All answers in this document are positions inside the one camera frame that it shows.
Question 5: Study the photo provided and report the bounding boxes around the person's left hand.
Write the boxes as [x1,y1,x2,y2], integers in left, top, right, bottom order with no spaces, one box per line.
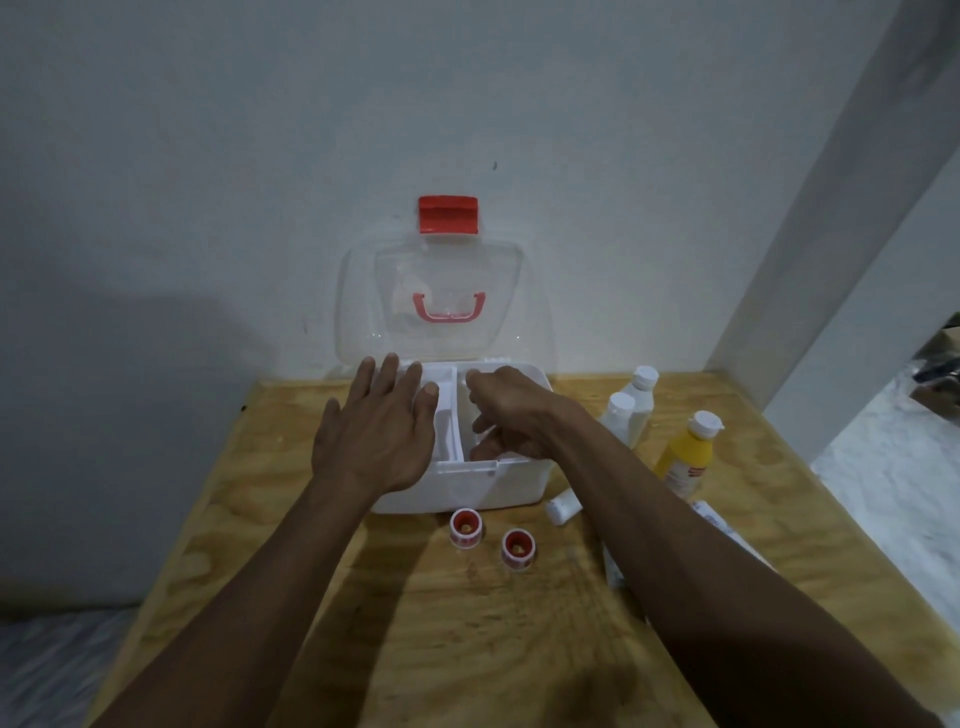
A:
[312,352,441,497]

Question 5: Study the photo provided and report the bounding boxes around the person's right hand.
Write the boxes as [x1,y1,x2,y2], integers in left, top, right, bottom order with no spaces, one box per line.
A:
[465,366,580,462]

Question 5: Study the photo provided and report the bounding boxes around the person's left forearm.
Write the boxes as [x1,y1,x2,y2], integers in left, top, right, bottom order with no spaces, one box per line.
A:
[93,478,411,728]

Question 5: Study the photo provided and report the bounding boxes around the person's right forearm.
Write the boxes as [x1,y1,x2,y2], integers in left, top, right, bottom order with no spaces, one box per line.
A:
[551,401,943,728]

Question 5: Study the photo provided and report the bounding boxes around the white inner divider tray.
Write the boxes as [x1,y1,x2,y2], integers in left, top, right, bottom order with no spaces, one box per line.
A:
[417,363,552,466]

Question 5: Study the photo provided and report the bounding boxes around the white plastic storage box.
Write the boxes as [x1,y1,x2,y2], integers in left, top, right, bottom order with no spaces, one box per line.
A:
[367,362,561,516]

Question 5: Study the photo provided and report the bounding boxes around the clear plastic box lid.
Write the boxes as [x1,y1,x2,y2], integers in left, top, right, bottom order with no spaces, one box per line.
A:
[341,234,558,378]

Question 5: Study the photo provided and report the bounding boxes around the red and white tape roll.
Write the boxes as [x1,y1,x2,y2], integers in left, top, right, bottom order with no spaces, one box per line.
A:
[449,507,483,551]
[501,528,535,572]

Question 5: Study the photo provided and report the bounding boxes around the white ointment tube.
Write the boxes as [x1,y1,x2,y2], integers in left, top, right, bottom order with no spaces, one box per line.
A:
[545,487,626,592]

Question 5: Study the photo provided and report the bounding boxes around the red lid latch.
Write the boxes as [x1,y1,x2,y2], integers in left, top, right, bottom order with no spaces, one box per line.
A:
[417,195,480,237]

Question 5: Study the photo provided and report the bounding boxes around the yellow bottle with white cap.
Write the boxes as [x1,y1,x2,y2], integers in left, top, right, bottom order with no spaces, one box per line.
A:
[654,411,726,503]

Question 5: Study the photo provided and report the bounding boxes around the white flat packet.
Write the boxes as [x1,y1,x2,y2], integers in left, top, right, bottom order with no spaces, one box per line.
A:
[690,500,778,573]

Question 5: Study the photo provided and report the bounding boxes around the red lid handle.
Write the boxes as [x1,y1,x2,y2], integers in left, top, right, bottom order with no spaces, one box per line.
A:
[413,291,486,324]

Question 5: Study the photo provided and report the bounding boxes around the white slanted post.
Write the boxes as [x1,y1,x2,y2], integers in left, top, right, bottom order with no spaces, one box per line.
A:
[705,0,960,468]

